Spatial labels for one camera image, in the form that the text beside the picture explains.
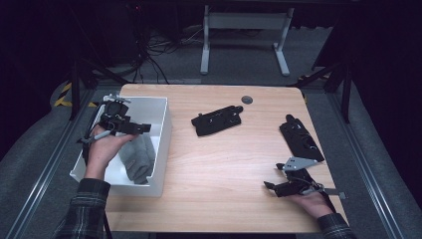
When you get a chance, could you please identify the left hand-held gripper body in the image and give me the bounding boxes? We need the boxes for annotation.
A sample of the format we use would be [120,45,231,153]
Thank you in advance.
[98,94,140,136]

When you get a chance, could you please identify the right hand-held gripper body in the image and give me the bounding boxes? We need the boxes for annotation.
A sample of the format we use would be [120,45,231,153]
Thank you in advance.
[276,156,324,198]

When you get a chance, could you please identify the grey mitten with small label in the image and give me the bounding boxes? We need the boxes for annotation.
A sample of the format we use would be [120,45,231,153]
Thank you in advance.
[118,138,149,185]

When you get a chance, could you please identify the black glove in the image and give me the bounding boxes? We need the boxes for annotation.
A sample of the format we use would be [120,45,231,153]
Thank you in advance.
[190,105,244,137]
[279,114,325,163]

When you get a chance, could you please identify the white box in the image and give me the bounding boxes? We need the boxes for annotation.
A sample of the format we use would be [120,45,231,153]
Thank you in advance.
[69,95,173,197]

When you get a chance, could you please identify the person's right hand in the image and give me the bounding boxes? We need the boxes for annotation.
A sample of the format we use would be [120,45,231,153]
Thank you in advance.
[287,191,334,219]

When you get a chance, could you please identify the person's left hand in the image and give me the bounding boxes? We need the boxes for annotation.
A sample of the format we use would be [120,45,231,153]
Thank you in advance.
[84,124,138,182]

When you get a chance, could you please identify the black metal stand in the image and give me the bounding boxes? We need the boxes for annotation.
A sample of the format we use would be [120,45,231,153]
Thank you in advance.
[288,61,352,124]
[68,58,130,121]

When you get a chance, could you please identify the yellow black hazard tape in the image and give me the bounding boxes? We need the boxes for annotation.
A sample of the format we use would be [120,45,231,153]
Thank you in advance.
[53,82,100,109]

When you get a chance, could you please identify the black computer tower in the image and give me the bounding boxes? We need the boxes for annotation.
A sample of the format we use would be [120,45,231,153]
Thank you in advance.
[99,1,142,68]

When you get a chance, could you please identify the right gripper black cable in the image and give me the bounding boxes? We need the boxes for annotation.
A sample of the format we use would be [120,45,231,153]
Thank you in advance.
[300,185,337,213]

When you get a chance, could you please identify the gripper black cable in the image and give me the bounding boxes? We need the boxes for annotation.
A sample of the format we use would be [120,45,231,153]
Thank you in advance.
[300,185,337,213]
[77,103,112,167]

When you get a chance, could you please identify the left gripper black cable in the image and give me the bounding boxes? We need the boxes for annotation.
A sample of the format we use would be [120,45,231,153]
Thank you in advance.
[77,103,112,167]

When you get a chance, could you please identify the grey table edge bracket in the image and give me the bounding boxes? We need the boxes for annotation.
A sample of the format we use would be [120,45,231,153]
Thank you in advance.
[322,187,347,200]

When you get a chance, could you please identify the grey metal floor rail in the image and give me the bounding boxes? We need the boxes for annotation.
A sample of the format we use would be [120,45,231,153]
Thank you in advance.
[326,91,404,239]
[4,88,98,239]

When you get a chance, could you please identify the tangle of black floor cables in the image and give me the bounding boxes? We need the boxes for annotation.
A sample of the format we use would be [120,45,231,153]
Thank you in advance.
[132,6,207,85]

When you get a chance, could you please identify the white metal desk frame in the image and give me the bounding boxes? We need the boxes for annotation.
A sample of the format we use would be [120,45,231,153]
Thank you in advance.
[199,4,296,78]

